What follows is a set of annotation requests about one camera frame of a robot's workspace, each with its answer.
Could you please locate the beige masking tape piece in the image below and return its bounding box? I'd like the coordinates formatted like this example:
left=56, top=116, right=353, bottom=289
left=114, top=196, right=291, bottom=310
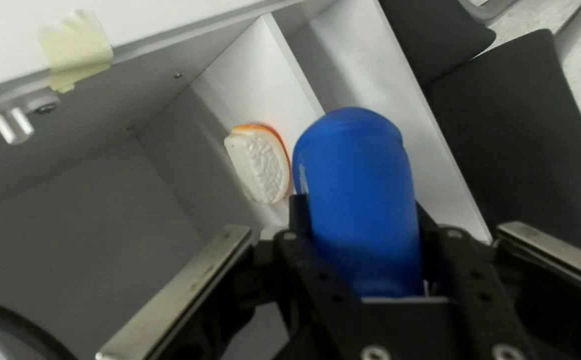
left=36, top=9, right=116, bottom=94

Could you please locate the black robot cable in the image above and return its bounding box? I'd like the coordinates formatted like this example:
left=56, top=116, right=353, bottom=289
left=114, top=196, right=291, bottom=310
left=0, top=292, right=78, bottom=360

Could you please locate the blue plastic cup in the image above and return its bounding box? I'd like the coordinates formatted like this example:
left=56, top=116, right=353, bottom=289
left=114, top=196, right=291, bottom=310
left=289, top=107, right=425, bottom=299

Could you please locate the white toast toy orange crust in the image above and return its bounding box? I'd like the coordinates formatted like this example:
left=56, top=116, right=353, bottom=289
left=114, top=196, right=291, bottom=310
left=222, top=120, right=295, bottom=208

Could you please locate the white toy kitchen unit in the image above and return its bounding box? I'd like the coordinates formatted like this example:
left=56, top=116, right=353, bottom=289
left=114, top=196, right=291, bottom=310
left=0, top=0, right=495, bottom=360

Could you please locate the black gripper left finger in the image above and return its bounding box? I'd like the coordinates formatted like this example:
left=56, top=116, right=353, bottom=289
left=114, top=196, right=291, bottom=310
left=96, top=195, right=365, bottom=360

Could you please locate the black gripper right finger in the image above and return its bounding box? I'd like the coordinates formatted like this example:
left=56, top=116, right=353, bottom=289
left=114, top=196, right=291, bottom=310
left=411, top=203, right=581, bottom=360

